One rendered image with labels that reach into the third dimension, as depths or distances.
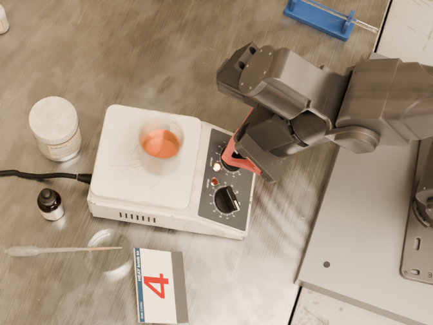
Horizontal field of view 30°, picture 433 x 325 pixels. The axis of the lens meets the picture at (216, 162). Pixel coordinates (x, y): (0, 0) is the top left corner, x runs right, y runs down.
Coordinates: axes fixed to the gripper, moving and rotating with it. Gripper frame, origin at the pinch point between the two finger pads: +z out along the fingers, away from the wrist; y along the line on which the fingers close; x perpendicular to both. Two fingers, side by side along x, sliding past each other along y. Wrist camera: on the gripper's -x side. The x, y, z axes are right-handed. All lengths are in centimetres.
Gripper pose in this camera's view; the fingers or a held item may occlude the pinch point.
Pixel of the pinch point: (233, 151)
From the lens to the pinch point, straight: 100.9
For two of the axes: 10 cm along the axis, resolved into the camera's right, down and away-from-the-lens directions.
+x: 6.8, 6.8, 2.8
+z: -5.5, 2.2, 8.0
